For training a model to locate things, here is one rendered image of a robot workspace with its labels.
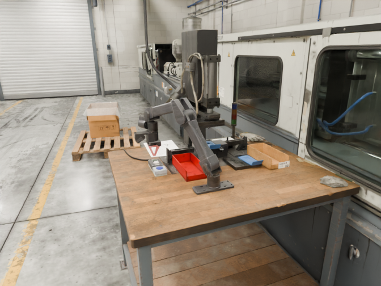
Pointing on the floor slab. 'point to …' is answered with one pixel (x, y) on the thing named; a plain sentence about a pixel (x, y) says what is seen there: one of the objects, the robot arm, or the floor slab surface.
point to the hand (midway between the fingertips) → (154, 154)
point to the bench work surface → (220, 223)
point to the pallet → (83, 141)
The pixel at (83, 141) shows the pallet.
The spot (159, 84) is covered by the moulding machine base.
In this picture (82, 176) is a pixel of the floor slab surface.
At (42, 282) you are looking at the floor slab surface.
